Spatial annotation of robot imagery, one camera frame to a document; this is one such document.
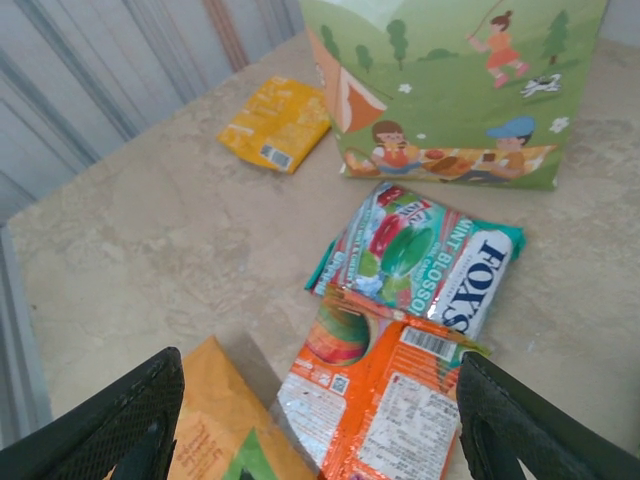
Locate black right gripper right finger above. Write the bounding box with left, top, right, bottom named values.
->
left=455, top=351, right=640, bottom=480

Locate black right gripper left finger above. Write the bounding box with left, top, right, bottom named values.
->
left=0, top=347, right=186, bottom=480

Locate orange foil snack packet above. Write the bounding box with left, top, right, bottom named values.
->
left=276, top=283, right=492, bottom=480

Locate teal Fox's mint candy bag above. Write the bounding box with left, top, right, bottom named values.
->
left=304, top=182, right=527, bottom=341

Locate white paper gift bag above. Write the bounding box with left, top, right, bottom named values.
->
left=298, top=0, right=610, bottom=192

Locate small green packet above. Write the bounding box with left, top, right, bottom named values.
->
left=167, top=335, right=317, bottom=480

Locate yellow snack packet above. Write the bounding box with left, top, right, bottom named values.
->
left=215, top=75, right=332, bottom=175

